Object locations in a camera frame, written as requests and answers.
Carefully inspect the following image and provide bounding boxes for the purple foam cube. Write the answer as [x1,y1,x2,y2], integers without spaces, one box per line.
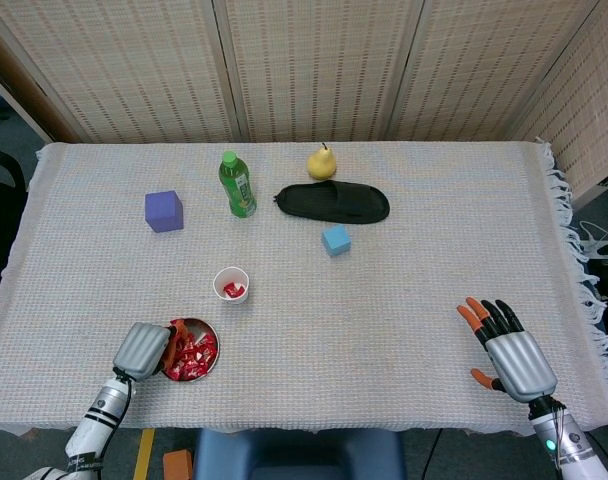
[144,190,185,234]

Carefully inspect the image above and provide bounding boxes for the light blue foam cube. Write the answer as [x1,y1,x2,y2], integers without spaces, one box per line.
[321,223,353,259]

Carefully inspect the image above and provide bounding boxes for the orange block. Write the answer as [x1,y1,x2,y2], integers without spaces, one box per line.
[162,448,194,480]

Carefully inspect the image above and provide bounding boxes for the white woven tablecloth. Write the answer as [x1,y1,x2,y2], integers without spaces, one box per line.
[0,138,608,437]

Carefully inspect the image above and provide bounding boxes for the yellow pear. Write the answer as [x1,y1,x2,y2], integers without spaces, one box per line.
[306,142,338,181]

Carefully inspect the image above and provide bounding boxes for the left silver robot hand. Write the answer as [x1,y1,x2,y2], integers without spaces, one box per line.
[112,319,191,383]

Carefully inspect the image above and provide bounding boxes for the red candy packets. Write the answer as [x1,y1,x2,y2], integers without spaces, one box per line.
[163,327,219,382]

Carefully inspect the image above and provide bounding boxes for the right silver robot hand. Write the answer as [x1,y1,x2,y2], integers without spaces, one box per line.
[456,296,559,404]

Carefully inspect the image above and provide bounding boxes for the white paper cup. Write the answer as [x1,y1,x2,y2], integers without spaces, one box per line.
[212,266,250,305]

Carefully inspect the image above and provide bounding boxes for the beige woven screen panel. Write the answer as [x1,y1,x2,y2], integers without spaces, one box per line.
[0,0,235,144]
[218,0,420,144]
[388,0,603,144]
[508,0,608,201]

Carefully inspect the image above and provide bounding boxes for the round silver metal plate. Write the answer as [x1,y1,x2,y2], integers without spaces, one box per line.
[161,316,220,384]

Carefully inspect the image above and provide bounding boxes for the green plastic drink bottle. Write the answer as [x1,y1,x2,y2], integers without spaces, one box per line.
[218,151,258,219]

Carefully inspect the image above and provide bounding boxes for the black slipper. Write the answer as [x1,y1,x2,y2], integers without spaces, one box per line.
[272,181,391,225]

